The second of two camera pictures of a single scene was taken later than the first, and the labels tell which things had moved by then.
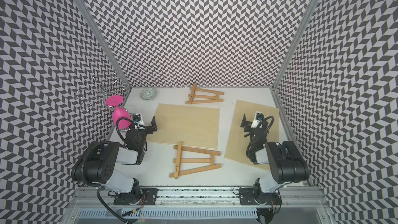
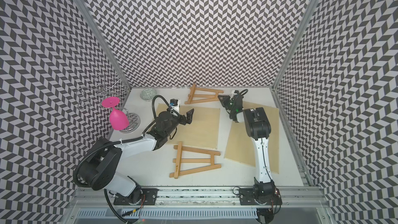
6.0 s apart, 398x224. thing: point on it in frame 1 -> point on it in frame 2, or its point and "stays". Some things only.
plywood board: (197, 127) stays
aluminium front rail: (198, 206) stays
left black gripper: (149, 128) -> (189, 117)
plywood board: (237, 143) stays
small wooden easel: (200, 95) stays
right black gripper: (247, 125) -> (225, 99)
